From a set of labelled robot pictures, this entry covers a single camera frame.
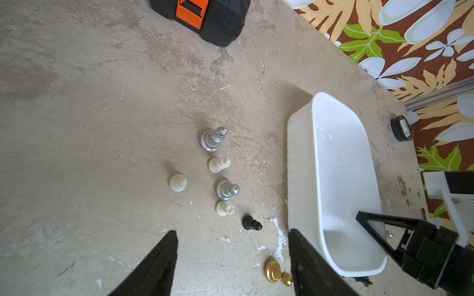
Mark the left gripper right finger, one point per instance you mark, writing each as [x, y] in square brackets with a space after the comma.
[312, 275]

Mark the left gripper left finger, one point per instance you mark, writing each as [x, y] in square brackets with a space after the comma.
[154, 274]

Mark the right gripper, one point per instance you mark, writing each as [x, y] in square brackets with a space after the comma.
[427, 253]

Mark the black chess pawn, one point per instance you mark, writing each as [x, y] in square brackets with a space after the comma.
[249, 223]

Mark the white plastic storage box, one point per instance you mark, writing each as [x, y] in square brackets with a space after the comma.
[331, 178]

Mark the silver pawn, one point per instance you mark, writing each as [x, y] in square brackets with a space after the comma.
[225, 190]

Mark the tall silver chess piece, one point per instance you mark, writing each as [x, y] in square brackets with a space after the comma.
[211, 140]

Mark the black pawn right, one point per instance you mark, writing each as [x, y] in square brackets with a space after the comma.
[364, 280]

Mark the white pawn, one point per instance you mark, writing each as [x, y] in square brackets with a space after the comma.
[178, 183]

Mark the black round tape disc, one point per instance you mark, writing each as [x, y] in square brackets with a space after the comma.
[401, 128]

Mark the black tool case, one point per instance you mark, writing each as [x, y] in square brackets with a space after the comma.
[219, 22]

